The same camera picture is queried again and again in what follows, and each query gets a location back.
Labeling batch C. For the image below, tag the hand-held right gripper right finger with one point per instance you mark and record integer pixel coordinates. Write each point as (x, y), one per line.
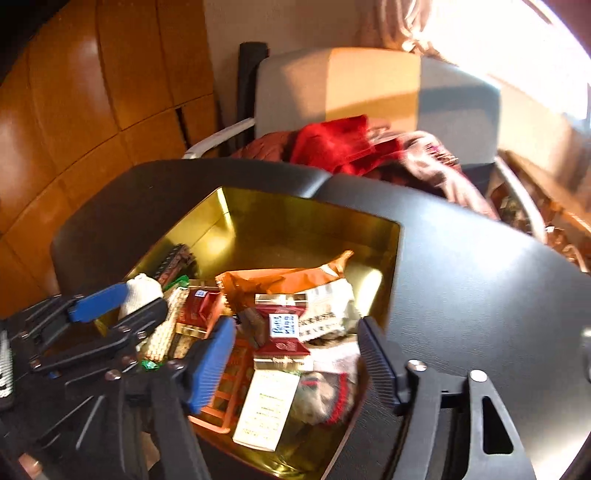
(376, 364)

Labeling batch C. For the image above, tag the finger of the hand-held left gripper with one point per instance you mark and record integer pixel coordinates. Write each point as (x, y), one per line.
(99, 302)
(143, 314)

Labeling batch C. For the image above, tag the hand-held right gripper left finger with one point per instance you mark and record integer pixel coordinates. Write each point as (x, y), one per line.
(214, 364)

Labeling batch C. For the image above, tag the pale green sock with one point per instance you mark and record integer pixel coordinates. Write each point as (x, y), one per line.
(143, 288)

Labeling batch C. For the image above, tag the cracker packet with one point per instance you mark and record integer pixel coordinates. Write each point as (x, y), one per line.
(161, 332)

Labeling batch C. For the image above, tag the orange plastic rack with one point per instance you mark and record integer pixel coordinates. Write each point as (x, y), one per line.
(226, 392)

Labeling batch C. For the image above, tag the red candy packet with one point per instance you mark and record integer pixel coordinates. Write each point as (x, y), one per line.
(198, 311)

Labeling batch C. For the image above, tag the dark brown block strip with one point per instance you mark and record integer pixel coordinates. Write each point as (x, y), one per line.
(173, 263)

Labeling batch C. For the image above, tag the patterned white sock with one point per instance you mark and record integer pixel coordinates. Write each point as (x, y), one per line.
(323, 392)

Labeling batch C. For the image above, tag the dark red candy bar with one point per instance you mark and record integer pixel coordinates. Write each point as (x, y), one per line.
(281, 347)

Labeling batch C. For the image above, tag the small green cardboard box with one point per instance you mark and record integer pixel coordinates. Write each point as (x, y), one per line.
(268, 410)

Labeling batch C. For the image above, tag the orange snack bag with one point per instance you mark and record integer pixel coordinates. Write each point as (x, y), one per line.
(277, 281)

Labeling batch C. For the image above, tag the gold and red tin container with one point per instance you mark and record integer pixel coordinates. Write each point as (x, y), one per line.
(286, 221)

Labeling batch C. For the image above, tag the person's left hand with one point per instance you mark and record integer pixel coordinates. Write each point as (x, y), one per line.
(30, 463)

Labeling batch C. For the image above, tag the pink cloth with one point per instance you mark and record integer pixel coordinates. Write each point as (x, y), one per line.
(452, 184)

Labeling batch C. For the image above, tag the dark floral cloth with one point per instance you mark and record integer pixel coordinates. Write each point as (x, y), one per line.
(438, 154)

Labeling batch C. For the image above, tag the grey and orange armchair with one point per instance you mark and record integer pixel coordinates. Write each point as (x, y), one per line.
(369, 83)

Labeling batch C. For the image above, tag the pink patterned curtain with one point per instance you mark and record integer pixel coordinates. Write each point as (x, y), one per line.
(397, 23)

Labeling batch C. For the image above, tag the bright window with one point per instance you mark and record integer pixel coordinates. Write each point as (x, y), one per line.
(508, 46)

